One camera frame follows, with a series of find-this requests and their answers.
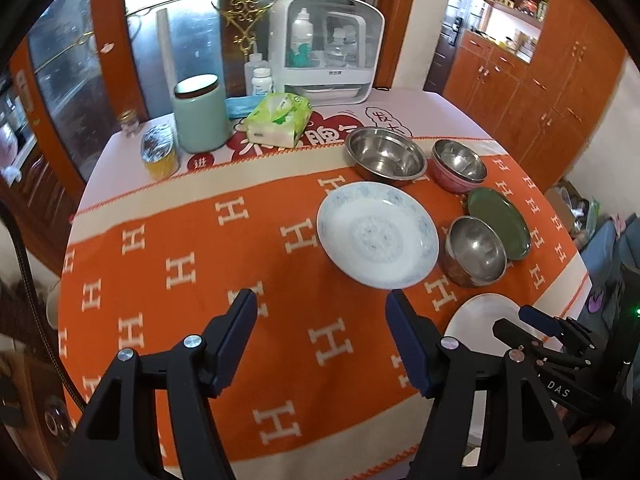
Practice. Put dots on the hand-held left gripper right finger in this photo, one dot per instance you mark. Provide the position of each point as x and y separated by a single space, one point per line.
407 342

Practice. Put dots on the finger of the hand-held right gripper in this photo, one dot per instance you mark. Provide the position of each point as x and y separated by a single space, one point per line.
540 318
515 334

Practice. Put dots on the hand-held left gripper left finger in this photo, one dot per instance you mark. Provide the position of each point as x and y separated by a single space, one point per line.
234 342

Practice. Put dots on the plain white plate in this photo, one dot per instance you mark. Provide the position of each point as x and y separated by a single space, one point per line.
475 317

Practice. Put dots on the small steel bowl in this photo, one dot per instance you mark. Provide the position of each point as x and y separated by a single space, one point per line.
475 251

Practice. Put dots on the large steel bowl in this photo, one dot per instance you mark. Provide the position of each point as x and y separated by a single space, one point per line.
385 156

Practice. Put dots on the orange patterned blanket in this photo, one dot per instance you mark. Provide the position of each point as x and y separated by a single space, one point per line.
200 270

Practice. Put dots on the green plate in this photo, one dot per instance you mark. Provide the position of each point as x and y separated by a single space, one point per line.
500 220

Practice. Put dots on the white plate with blue pattern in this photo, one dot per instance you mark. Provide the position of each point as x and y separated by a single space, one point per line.
377 234

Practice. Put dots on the cardboard box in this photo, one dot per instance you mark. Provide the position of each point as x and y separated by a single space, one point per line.
570 205

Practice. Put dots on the pink bowl with steel liner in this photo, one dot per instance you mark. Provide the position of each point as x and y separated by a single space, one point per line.
458 166

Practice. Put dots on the yellow jar with foil lid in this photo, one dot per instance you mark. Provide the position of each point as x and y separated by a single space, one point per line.
160 154

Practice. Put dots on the green tissue pack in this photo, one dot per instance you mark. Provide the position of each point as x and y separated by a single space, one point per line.
277 120

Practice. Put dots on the mint green canister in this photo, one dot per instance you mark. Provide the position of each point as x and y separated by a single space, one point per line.
200 116

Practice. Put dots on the light blue packet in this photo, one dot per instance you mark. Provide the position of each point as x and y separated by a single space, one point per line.
239 108

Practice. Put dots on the small glass jar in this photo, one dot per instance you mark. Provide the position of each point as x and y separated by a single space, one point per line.
129 122

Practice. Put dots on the white printed tablecloth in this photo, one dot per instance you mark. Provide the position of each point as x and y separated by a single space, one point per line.
310 110

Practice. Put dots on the orange wooden cabinet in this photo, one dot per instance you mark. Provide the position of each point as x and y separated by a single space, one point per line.
540 70

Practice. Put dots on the white pill bottle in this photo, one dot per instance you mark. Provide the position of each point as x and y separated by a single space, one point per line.
261 82

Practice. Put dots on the slim translucent bottle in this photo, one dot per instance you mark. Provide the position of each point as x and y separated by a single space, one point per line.
251 74

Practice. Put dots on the dark door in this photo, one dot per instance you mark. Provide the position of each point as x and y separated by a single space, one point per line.
442 57

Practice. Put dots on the clear bottle with white cap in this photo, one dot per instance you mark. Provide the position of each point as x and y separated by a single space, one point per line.
343 46

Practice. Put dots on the white storage box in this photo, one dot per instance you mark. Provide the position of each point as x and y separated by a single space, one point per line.
325 50

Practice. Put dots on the glass display cabinet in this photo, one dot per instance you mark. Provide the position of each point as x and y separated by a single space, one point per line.
75 75

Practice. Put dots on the white bottle with green label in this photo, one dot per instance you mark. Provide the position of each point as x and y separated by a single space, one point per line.
301 37

